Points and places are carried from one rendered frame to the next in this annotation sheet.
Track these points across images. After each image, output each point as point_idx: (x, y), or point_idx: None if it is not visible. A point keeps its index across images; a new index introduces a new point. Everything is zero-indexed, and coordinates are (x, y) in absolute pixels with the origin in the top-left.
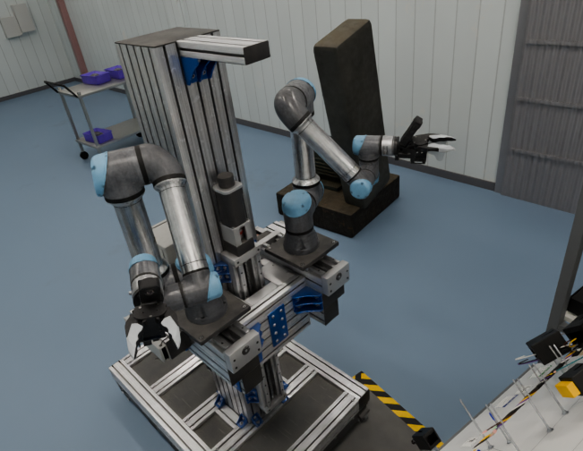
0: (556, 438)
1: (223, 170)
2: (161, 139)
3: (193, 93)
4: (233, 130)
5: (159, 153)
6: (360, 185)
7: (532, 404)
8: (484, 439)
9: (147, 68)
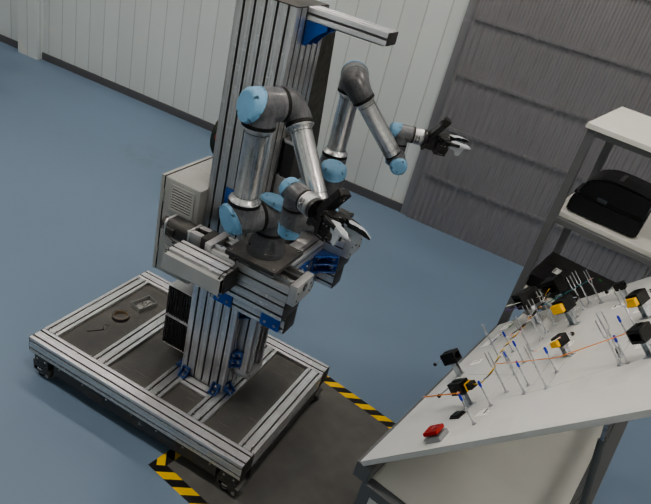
0: (548, 340)
1: None
2: (256, 85)
3: (301, 53)
4: (308, 92)
5: (301, 98)
6: (401, 163)
7: (532, 322)
8: (514, 336)
9: (276, 21)
